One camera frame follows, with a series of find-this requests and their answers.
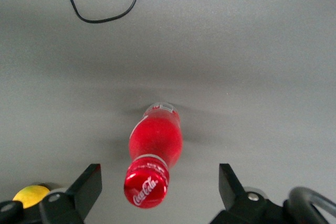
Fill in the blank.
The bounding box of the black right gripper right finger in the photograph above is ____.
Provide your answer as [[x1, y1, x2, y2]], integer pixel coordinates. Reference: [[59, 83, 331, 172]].
[[209, 163, 287, 224]]

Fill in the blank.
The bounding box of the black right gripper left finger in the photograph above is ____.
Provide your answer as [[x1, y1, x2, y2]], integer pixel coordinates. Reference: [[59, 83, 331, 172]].
[[39, 163, 103, 224]]

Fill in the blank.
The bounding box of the red coke bottle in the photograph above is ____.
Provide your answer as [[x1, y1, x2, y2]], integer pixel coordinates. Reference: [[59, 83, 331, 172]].
[[123, 102, 184, 209]]

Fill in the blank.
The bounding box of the yellow lemon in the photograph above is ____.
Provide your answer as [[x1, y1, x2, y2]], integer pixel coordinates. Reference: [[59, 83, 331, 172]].
[[12, 185, 51, 209]]

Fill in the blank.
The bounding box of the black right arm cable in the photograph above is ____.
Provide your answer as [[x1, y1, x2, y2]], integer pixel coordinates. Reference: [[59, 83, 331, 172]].
[[282, 186, 336, 224]]

